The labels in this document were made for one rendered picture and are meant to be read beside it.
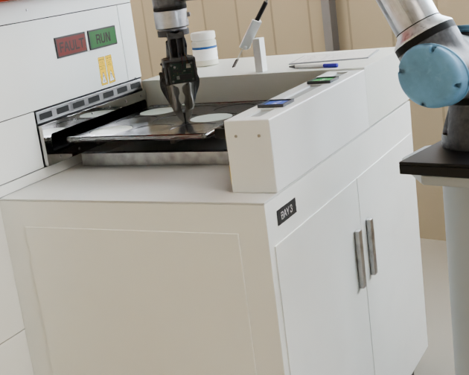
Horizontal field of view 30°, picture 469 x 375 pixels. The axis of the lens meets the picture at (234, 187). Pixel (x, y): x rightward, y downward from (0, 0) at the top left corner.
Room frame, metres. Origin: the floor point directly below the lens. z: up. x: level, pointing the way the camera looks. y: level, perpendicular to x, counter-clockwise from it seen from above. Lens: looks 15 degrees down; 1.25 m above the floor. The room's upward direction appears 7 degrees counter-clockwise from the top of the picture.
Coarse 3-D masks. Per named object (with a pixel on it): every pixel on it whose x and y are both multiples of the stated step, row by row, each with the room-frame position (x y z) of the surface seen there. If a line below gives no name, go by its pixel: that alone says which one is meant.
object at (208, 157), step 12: (84, 156) 2.02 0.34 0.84; (96, 156) 2.01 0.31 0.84; (108, 156) 1.99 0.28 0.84; (120, 156) 1.98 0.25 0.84; (132, 156) 1.96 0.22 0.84; (144, 156) 1.94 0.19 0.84; (156, 156) 1.93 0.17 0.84; (168, 156) 1.91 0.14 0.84; (180, 156) 1.90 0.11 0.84; (192, 156) 1.88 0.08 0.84; (204, 156) 1.87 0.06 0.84; (216, 156) 1.86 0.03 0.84
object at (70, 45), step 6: (72, 36) 2.10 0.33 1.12; (78, 36) 2.12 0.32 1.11; (84, 36) 2.14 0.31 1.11; (60, 42) 2.06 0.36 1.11; (66, 42) 2.08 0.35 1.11; (72, 42) 2.10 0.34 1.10; (78, 42) 2.12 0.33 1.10; (84, 42) 2.14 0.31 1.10; (60, 48) 2.06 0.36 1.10; (66, 48) 2.08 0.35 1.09; (72, 48) 2.10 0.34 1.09; (78, 48) 2.12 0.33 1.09; (84, 48) 2.14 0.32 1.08; (60, 54) 2.05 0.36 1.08; (66, 54) 2.07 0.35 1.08
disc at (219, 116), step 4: (200, 116) 2.03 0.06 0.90; (204, 116) 2.03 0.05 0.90; (208, 116) 2.02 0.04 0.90; (212, 116) 2.01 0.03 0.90; (216, 116) 2.01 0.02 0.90; (220, 116) 2.00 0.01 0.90; (224, 116) 1.99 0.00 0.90; (228, 116) 1.99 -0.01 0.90; (192, 120) 1.99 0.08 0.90; (196, 120) 1.99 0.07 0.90; (200, 120) 1.98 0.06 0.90; (204, 120) 1.98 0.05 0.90; (208, 120) 1.97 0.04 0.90; (212, 120) 1.96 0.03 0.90; (216, 120) 1.96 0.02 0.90
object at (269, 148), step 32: (288, 96) 1.80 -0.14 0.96; (320, 96) 1.78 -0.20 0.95; (352, 96) 1.95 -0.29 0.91; (256, 128) 1.57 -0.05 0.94; (288, 128) 1.63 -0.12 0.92; (320, 128) 1.77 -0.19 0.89; (352, 128) 1.94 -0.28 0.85; (256, 160) 1.57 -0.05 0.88; (288, 160) 1.61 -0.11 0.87; (320, 160) 1.75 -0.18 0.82; (256, 192) 1.58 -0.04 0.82
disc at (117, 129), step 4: (104, 128) 2.05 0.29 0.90; (108, 128) 2.04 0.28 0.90; (112, 128) 2.03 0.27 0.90; (116, 128) 2.02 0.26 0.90; (120, 128) 2.02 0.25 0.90; (124, 128) 2.01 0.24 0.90; (128, 128) 2.00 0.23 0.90; (92, 132) 2.01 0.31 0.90; (96, 132) 2.00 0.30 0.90; (100, 132) 1.99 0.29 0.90; (104, 132) 1.99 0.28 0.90; (108, 132) 1.98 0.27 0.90; (112, 132) 1.97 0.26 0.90; (116, 132) 1.96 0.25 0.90
